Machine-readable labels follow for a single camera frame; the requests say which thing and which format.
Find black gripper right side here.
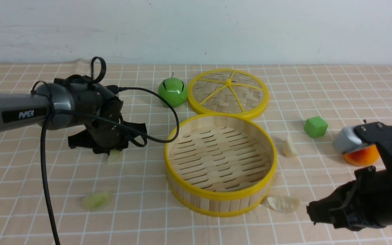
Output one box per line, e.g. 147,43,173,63
307,166,392,231

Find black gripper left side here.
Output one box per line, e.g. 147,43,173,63
67,97,147,154

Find green dumpling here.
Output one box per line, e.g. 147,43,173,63
107,149,124,164
81,191,114,212

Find white dumpling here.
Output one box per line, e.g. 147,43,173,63
266,196,302,213
282,135,299,157

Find bamboo steamer tray yellow rim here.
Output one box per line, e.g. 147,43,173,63
164,114,278,217

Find bamboo steamer lid yellow rim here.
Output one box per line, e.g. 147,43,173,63
187,69,270,119

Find checkered peach tablecloth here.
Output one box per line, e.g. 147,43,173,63
0,60,392,245

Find green toy apple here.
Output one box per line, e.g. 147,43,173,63
158,73,187,108

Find orange yellow toy pear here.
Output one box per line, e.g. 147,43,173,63
343,145,380,166

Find green cube block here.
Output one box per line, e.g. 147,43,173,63
304,116,328,138

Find black cable of piper arm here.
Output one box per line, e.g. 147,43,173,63
31,56,180,245

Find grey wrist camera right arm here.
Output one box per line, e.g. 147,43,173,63
332,126,369,154

